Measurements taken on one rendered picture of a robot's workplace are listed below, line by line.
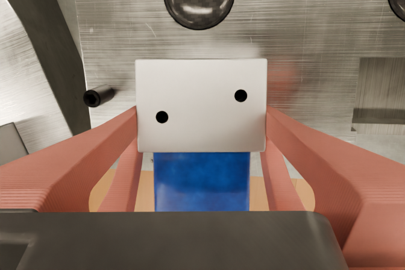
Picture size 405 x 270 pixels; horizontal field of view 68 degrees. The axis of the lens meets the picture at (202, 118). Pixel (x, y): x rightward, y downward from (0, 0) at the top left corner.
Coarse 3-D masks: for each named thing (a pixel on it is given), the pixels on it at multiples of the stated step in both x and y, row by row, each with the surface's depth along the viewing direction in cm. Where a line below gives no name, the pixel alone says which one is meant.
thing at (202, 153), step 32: (160, 64) 11; (192, 64) 11; (224, 64) 11; (256, 64) 11; (160, 96) 11; (192, 96) 11; (224, 96) 11; (256, 96) 11; (160, 128) 11; (192, 128) 11; (224, 128) 11; (256, 128) 11; (160, 160) 13; (192, 160) 13; (224, 160) 13; (160, 192) 13; (192, 192) 13; (224, 192) 13
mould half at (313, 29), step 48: (96, 0) 16; (144, 0) 16; (240, 0) 15; (288, 0) 15; (336, 0) 14; (384, 0) 14; (96, 48) 17; (144, 48) 16; (192, 48) 16; (240, 48) 16; (288, 48) 15; (336, 48) 15; (384, 48) 15; (288, 96) 16; (336, 96) 16
